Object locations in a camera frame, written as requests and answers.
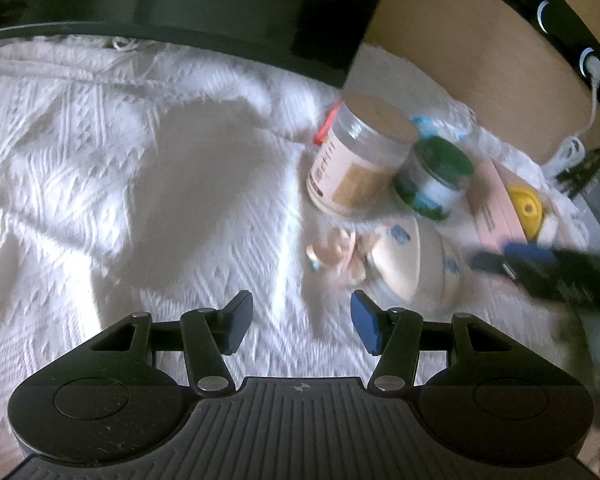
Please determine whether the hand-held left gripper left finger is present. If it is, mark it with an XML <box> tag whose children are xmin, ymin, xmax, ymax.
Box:
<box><xmin>87</xmin><ymin>290</ymin><xmax>255</xmax><ymax>399</ymax></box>

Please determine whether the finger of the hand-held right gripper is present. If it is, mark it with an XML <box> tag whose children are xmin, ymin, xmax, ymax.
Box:
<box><xmin>470</xmin><ymin>241</ymin><xmax>558</xmax><ymax>282</ymax></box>

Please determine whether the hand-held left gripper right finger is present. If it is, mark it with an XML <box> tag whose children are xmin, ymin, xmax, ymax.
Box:
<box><xmin>349</xmin><ymin>290</ymin><xmax>518</xmax><ymax>399</ymax></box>

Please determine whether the yellow plastic toy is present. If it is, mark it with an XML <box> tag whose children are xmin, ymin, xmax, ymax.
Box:
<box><xmin>507</xmin><ymin>185</ymin><xmax>547</xmax><ymax>242</ymax></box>

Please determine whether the pink cardboard box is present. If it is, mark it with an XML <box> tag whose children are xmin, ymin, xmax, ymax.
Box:
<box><xmin>466</xmin><ymin>157</ymin><xmax>548</xmax><ymax>252</ymax></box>

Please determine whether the beige zipper pouch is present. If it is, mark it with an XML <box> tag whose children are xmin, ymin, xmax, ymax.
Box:
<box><xmin>366</xmin><ymin>217</ymin><xmax>470</xmax><ymax>312</ymax></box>

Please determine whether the small pink toy figure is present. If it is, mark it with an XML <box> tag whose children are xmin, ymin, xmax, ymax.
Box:
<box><xmin>304</xmin><ymin>227</ymin><xmax>369</xmax><ymax>282</ymax></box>

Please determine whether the glass jar with green lid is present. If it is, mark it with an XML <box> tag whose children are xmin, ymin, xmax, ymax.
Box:
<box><xmin>392</xmin><ymin>137</ymin><xmax>476</xmax><ymax>222</ymax></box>

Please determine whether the clear jar with tan lid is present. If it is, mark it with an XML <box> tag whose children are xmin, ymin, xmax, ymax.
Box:
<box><xmin>305</xmin><ymin>94</ymin><xmax>419</xmax><ymax>219</ymax></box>

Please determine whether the blue face mask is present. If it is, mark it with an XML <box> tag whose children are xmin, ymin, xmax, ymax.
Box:
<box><xmin>412</xmin><ymin>115</ymin><xmax>469</xmax><ymax>144</ymax></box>

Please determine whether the white textured blanket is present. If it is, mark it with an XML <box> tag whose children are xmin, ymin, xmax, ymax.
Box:
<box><xmin>0</xmin><ymin>35</ymin><xmax>600</xmax><ymax>466</ymax></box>

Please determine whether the red printed packet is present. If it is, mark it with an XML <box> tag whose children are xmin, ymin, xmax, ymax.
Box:
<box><xmin>313</xmin><ymin>102</ymin><xmax>344</xmax><ymax>144</ymax></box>

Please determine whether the black power strip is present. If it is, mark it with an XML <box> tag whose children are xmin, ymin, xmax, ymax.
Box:
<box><xmin>445</xmin><ymin>0</ymin><xmax>600</xmax><ymax>107</ymax></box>

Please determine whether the black monitor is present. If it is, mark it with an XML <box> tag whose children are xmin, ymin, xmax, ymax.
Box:
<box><xmin>0</xmin><ymin>0</ymin><xmax>397</xmax><ymax>87</ymax></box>

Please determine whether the white cable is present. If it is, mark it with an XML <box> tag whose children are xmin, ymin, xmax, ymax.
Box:
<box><xmin>552</xmin><ymin>60</ymin><xmax>600</xmax><ymax>173</ymax></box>

